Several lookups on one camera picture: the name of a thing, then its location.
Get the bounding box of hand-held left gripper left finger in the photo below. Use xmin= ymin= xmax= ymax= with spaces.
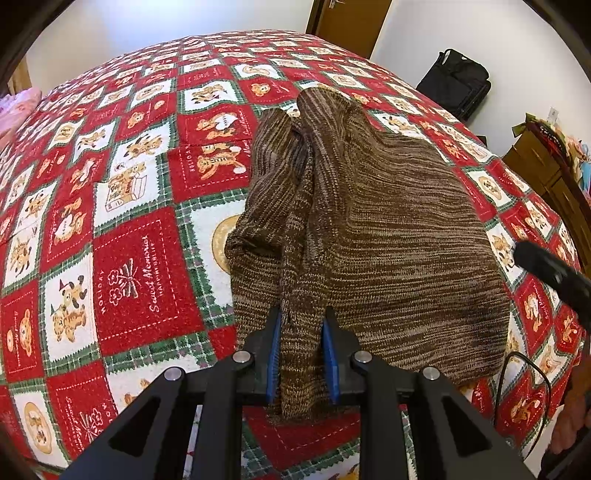
xmin=65 ymin=306 xmax=283 ymax=480

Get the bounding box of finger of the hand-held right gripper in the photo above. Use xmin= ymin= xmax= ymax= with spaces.
xmin=513 ymin=240 xmax=591 ymax=325

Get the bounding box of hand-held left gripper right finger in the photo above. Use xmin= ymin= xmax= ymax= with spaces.
xmin=321 ymin=306 xmax=536 ymax=480

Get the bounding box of brown knitted sweater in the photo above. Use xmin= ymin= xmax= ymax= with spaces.
xmin=225 ymin=85 xmax=511 ymax=424

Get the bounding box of person's right forearm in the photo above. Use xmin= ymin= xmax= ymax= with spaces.
xmin=550 ymin=355 xmax=591 ymax=457

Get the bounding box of brown wooden cabinet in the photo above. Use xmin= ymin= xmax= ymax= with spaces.
xmin=502 ymin=117 xmax=591 ymax=282

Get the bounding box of pile of colourful packets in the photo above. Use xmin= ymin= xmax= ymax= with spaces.
xmin=512 ymin=110 xmax=591 ymax=197

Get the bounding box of red bear printed blanket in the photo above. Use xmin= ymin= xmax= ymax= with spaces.
xmin=0 ymin=30 xmax=587 ymax=480

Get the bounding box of black bag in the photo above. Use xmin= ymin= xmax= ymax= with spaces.
xmin=416 ymin=48 xmax=491 ymax=121

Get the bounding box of brown wooden door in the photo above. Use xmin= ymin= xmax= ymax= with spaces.
xmin=306 ymin=0 xmax=393 ymax=59

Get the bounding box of pink pillow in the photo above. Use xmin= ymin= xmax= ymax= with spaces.
xmin=0 ymin=88 xmax=43 ymax=145

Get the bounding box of black cable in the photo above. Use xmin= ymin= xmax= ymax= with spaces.
xmin=493 ymin=352 xmax=553 ymax=450

